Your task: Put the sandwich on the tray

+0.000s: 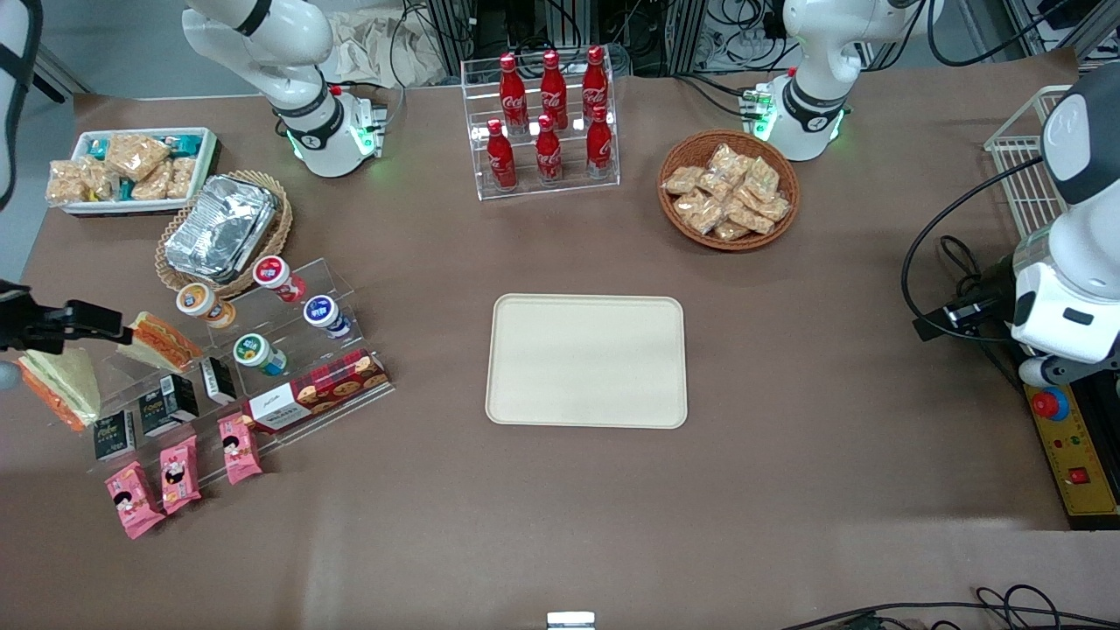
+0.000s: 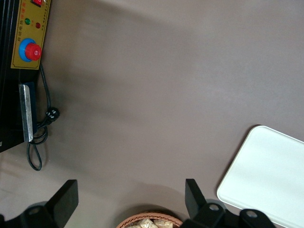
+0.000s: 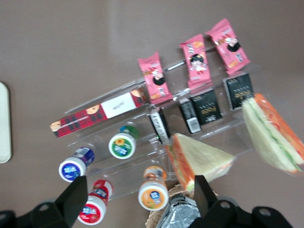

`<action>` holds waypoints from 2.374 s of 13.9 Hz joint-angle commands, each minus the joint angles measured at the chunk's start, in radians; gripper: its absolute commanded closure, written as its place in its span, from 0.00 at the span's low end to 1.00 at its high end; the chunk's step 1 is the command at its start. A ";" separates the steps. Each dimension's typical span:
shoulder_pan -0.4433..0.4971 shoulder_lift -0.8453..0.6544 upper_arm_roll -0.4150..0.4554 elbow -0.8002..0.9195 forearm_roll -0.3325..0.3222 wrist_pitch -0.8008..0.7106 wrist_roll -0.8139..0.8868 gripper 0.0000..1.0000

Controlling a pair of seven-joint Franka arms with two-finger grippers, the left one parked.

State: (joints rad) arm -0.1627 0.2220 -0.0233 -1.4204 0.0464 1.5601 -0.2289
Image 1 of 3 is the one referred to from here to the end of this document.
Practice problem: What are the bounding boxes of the black floor cables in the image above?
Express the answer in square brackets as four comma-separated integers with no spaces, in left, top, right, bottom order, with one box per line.
[777,584,1120,630]

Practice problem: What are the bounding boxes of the clear-wrapped puffed grain bar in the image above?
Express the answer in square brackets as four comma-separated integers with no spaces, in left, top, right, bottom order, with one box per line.
[130,162,174,203]
[104,132,172,183]
[165,157,199,201]
[45,159,94,207]
[83,157,121,201]

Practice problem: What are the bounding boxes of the wrapped triangle sandwich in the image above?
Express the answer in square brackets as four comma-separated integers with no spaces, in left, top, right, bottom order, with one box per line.
[16,346,102,432]
[117,311,205,375]

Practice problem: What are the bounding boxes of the small black carton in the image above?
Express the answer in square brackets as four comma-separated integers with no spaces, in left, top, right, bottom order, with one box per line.
[139,374,201,438]
[93,409,137,463]
[200,356,238,406]

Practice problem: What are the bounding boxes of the clear acrylic stepped display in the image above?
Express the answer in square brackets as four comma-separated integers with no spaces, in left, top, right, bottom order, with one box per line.
[85,256,396,480]

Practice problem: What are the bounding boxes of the beige plastic tray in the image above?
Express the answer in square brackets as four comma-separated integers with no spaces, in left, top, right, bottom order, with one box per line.
[486,293,689,430]

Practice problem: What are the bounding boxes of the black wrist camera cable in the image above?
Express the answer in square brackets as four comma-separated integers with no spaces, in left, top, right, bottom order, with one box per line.
[900,156,1051,344]

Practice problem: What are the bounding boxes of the crumpled clear plastic sheet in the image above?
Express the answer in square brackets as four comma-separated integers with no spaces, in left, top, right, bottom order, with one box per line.
[326,7,449,89]

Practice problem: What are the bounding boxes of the green-lid yogurt cup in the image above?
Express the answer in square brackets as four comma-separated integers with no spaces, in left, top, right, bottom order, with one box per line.
[232,332,289,378]

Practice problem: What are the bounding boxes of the clear acrylic bottle rack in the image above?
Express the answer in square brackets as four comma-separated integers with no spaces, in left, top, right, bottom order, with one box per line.
[460,46,621,202]

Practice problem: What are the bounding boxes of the white wire rack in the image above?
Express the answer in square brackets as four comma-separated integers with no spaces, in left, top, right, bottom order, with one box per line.
[983,84,1074,242]

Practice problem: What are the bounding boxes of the red-lid yogurt cup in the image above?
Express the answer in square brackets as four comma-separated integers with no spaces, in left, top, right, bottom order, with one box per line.
[253,255,308,304]

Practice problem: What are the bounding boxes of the stacked aluminium foil containers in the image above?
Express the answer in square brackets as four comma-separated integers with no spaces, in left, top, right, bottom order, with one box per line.
[164,174,281,284]

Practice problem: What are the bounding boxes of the pink snack packet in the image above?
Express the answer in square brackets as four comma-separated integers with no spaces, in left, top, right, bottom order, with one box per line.
[104,461,166,541]
[217,412,263,487]
[159,434,203,516]

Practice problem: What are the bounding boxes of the black arm base cables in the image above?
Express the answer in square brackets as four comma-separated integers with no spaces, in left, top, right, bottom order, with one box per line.
[669,72,764,120]

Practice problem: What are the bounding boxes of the orange-lid yogurt cup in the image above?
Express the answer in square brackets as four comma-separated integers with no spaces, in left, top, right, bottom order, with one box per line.
[175,282,236,330]

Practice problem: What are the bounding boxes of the white rectangular snack bin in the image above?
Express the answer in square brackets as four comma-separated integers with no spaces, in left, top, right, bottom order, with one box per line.
[59,128,221,218]

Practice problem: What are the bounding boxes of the round wicker snack basket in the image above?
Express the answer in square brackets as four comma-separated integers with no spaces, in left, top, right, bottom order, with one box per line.
[657,129,801,253]

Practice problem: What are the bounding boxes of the yellow-faced black control box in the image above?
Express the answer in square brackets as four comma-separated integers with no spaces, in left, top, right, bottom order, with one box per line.
[1022,376,1120,532]

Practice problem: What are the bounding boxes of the oval wicker basket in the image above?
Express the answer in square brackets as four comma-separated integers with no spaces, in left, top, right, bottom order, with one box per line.
[155,170,295,299]

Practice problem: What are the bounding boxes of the blue-lid yogurt cup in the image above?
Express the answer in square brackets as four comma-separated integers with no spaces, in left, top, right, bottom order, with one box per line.
[303,294,354,340]

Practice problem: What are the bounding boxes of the red cola bottle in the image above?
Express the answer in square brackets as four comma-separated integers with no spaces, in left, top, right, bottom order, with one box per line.
[539,50,569,131]
[499,52,529,134]
[535,114,564,186]
[585,105,614,179]
[486,119,518,192]
[582,45,610,120]

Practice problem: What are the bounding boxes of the aluminium profile frame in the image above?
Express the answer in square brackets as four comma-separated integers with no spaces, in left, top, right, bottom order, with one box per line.
[427,0,788,78]

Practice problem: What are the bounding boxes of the red emergency stop button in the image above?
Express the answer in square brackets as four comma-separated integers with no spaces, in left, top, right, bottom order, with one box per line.
[1030,385,1071,424]

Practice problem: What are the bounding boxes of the red tartan cookie box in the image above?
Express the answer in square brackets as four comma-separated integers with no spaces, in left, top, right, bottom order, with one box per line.
[241,349,391,437]

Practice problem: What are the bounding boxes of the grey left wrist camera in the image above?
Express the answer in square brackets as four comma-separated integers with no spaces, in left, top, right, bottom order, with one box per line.
[1018,353,1120,389]

